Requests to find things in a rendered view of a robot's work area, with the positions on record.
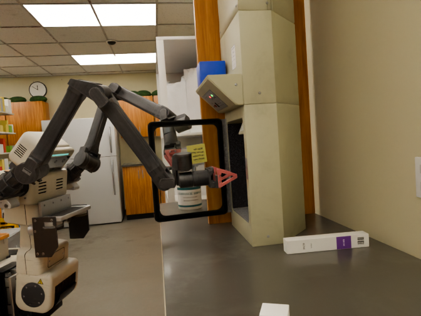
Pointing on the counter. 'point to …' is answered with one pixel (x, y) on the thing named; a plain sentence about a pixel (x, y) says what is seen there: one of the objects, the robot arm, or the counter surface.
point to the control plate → (214, 100)
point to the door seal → (221, 168)
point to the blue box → (203, 69)
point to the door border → (219, 166)
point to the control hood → (223, 89)
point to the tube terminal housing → (267, 125)
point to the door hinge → (227, 163)
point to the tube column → (225, 19)
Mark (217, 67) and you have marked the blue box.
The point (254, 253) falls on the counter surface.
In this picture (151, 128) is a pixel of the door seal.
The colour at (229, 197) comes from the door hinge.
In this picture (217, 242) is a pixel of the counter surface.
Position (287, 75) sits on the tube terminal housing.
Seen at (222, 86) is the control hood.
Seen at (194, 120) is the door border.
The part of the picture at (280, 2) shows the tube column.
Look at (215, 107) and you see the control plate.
